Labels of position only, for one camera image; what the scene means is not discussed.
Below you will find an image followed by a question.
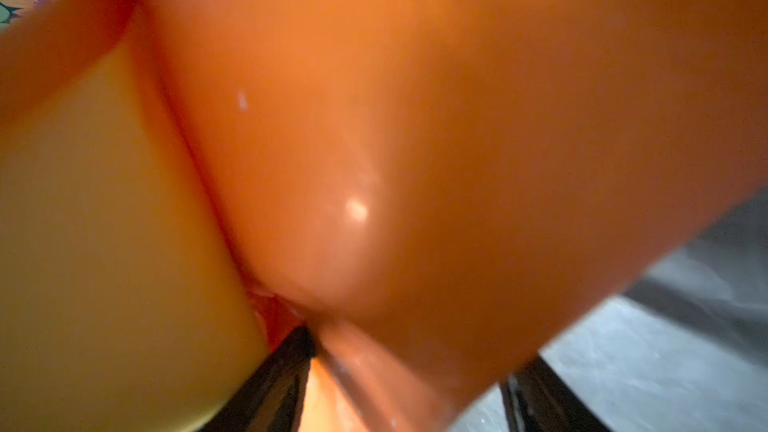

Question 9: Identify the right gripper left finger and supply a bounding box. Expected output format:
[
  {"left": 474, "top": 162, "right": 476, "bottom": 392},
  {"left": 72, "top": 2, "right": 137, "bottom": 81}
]
[{"left": 200, "top": 326, "right": 316, "bottom": 432}]

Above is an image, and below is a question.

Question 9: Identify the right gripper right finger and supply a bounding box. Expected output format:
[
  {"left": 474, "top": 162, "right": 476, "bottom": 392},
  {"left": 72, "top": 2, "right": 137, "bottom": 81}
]
[{"left": 499, "top": 356, "right": 609, "bottom": 432}]

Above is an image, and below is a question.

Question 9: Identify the yellow orange wrapping paper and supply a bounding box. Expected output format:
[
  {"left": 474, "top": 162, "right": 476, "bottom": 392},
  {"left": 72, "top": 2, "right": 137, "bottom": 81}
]
[{"left": 1, "top": 0, "right": 767, "bottom": 431}]

